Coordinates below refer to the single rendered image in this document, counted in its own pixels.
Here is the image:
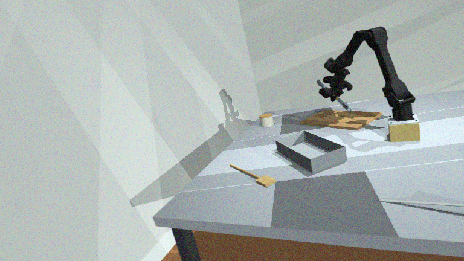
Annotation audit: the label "grey tongs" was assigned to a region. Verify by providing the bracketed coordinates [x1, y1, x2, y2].
[317, 80, 348, 111]

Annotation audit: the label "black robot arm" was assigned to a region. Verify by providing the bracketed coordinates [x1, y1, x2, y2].
[323, 27, 415, 122]

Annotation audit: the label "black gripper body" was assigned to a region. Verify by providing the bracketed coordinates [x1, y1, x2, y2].
[319, 78, 353, 98]

